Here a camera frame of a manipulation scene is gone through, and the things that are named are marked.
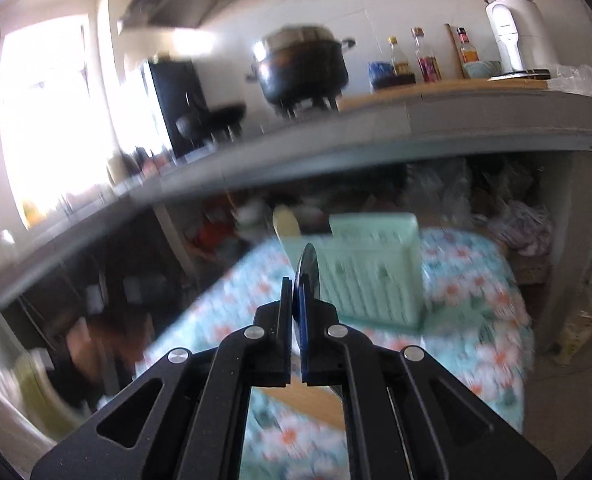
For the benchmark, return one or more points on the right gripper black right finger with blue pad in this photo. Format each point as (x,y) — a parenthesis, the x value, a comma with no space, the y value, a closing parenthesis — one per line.
(407,416)

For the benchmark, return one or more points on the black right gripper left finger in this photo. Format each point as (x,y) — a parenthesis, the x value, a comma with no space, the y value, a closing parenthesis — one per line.
(185,417)

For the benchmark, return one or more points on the grey kitchen counter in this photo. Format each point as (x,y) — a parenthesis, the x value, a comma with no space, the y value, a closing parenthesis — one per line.
(525,118)

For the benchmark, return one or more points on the floral quilted table cloth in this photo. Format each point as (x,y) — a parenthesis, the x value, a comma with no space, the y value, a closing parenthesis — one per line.
(477,327)

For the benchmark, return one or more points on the green plastic utensil holder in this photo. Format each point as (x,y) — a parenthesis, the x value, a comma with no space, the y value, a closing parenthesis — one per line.
(370,267)

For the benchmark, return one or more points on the small black wok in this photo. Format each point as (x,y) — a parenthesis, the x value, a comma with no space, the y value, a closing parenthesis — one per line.
(201,124)

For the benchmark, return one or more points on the wooden cutting board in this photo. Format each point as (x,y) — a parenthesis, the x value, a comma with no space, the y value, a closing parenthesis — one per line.
(437,89)

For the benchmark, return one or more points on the red label sauce bottle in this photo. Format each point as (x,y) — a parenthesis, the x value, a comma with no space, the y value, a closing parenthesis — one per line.
(426,60)

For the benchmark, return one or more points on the soy sauce bottle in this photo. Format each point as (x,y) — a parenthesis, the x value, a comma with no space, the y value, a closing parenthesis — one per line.
(398,59)

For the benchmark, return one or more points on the light green bowl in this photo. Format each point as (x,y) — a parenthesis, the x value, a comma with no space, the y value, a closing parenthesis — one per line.
(483,69)

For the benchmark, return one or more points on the orange liquid bottle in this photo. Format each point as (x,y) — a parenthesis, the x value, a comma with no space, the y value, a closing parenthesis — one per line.
(468,52)

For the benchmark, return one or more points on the large black cooking pot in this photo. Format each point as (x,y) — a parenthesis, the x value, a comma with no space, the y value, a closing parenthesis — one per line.
(300,63)

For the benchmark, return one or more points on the clear plastic bag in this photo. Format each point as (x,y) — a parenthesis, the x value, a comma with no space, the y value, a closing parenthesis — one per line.
(570,79)

